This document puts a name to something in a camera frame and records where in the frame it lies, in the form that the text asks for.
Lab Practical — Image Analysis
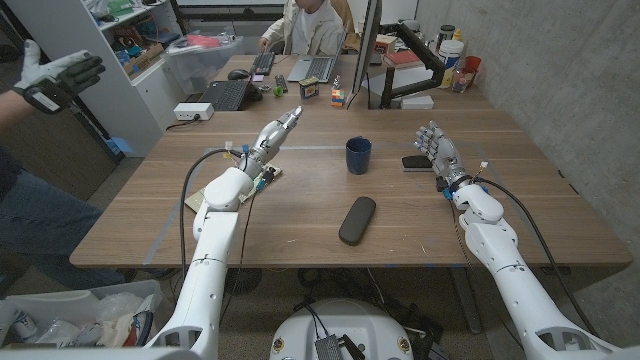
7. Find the brown chair back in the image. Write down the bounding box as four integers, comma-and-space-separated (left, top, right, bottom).
337, 0, 360, 51

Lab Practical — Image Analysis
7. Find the bare operator forearm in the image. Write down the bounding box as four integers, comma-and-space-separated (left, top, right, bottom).
0, 89, 34, 132

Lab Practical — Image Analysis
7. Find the dark blue mug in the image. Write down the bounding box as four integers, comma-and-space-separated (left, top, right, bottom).
345, 136, 373, 176

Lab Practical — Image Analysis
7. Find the black round fan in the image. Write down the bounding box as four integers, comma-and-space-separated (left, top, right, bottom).
223, 268, 264, 296

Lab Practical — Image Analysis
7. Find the clear plastic storage bin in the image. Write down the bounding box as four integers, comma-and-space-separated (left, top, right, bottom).
163, 34, 245, 95

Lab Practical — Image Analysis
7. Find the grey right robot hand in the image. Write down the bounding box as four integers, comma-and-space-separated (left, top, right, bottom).
413, 120, 474, 194

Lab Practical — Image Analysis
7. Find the flat white box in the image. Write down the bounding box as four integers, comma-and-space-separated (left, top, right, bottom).
399, 94, 435, 111

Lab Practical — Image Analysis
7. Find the black lidded jar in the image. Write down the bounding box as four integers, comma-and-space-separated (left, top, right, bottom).
437, 24, 456, 51

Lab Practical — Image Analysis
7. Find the white plastic tub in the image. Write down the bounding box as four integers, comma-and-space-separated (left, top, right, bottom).
437, 39, 465, 71

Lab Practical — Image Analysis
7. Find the small printed box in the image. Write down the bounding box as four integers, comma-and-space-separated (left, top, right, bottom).
298, 76, 321, 100

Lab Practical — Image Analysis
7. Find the grey table leg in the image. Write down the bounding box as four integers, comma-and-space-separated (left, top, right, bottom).
448, 267, 484, 335

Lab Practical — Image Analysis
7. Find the computer monitor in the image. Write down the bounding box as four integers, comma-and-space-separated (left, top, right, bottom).
349, 0, 384, 96

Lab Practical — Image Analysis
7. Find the white plastic bin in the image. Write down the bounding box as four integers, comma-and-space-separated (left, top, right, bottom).
0, 279, 166, 350

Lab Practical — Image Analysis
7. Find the cardboard box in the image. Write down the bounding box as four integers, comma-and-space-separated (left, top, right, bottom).
122, 42, 166, 76

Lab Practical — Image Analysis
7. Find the black chalkboard eraser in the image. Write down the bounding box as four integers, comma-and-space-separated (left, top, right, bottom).
400, 154, 434, 173

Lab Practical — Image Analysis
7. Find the clear glass jar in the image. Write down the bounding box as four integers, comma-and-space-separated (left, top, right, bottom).
452, 69, 475, 94

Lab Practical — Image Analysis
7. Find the beige embossed mat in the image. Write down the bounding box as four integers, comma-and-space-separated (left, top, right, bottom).
183, 163, 283, 214

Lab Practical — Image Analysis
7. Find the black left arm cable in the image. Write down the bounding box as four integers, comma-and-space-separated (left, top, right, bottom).
178, 148, 251, 281

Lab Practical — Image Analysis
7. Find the operator body in jeans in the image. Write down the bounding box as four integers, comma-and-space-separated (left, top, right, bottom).
0, 144, 126, 291

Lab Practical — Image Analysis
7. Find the red book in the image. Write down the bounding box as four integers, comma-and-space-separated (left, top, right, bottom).
382, 49, 425, 70

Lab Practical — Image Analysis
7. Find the black glasses case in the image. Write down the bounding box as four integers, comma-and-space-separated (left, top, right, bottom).
338, 195, 377, 247

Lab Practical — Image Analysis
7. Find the orange box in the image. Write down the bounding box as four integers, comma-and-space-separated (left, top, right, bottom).
373, 33, 398, 55

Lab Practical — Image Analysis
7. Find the small black keyboard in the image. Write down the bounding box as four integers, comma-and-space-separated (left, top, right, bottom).
249, 48, 276, 77

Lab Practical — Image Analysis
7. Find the white and black gloved hand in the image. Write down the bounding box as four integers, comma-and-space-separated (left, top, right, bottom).
12, 38, 107, 115

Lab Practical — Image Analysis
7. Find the white power strip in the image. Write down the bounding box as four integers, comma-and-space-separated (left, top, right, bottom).
173, 102, 215, 122

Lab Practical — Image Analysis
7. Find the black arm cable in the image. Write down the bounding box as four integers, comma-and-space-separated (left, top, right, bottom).
472, 175, 601, 339
178, 148, 251, 281

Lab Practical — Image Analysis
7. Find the seated person in beige jacket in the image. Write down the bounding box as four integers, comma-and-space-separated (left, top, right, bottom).
258, 0, 346, 57

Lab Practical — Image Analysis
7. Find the silver laptop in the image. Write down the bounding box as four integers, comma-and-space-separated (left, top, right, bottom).
286, 29, 349, 84

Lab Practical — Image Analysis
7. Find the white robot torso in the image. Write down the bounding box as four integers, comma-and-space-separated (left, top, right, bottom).
269, 298, 415, 360

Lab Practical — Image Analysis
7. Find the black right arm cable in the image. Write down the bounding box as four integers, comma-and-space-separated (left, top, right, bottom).
472, 175, 601, 339

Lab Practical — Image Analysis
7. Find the grey heatsink module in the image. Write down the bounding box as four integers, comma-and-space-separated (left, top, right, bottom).
314, 335, 346, 360

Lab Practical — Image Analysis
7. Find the large black keyboard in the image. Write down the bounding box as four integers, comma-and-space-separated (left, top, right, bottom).
198, 79, 251, 112

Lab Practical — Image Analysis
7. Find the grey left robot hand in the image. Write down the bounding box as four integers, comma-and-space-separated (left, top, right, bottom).
238, 105, 304, 181

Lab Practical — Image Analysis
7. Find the white shelf unit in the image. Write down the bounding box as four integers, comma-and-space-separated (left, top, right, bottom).
4, 0, 189, 157

